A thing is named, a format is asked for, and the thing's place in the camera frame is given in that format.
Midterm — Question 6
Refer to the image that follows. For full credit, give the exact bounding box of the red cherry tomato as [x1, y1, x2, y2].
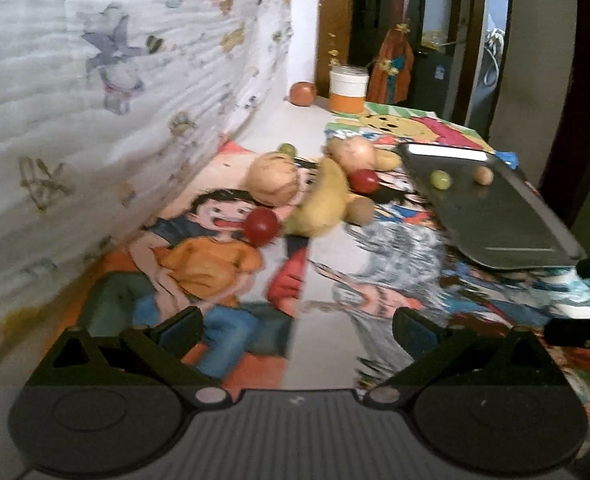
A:
[351, 170, 382, 195]
[244, 208, 279, 247]

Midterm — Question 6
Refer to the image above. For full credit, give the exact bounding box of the orange figure poster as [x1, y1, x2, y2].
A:
[366, 20, 416, 106]

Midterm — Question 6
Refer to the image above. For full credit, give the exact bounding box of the orange red apple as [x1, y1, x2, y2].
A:
[289, 81, 318, 107]

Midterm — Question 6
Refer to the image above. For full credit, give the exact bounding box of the white cable bundle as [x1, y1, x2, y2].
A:
[482, 27, 506, 86]

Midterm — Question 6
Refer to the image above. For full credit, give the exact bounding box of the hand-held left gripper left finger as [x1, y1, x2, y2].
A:
[25, 306, 232, 408]

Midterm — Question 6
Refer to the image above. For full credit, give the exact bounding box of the white and orange jar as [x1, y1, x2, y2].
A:
[329, 65, 368, 114]

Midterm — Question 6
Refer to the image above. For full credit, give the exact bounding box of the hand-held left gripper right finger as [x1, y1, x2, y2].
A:
[365, 307, 570, 407]

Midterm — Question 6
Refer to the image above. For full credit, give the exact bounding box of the yellow artificial flower sprig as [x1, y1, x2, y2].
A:
[327, 22, 450, 75]

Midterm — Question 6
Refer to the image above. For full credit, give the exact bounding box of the brown wooden door frame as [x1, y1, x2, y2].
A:
[316, 0, 360, 97]

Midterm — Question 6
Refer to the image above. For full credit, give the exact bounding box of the yellow banana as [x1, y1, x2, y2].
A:
[372, 150, 403, 172]
[282, 157, 356, 238]

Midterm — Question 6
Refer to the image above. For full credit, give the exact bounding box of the black appliance with sticker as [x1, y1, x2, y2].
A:
[414, 42, 460, 117]

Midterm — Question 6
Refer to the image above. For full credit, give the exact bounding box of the grey metal tray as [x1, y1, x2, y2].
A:
[397, 142, 586, 272]

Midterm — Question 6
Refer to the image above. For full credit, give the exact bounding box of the cartoon printed mat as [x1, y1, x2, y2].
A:
[82, 102, 590, 443]

